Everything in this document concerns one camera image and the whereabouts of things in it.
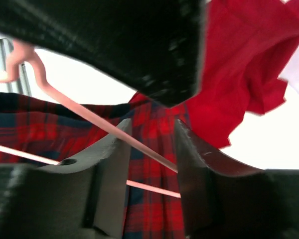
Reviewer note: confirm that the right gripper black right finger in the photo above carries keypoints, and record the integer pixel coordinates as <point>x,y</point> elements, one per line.
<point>223,198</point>

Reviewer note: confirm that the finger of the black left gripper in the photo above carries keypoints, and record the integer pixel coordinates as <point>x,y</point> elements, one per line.
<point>153,46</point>

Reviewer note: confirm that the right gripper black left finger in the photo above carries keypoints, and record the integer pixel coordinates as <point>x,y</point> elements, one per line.
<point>80,198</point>

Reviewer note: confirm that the red plaid skirt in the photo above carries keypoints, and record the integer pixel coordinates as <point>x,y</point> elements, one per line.
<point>52,131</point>

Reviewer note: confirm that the pink wire hanger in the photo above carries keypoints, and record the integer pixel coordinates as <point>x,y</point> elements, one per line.
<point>24,52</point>

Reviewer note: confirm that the red dress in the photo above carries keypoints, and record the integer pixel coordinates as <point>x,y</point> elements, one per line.
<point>249,42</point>

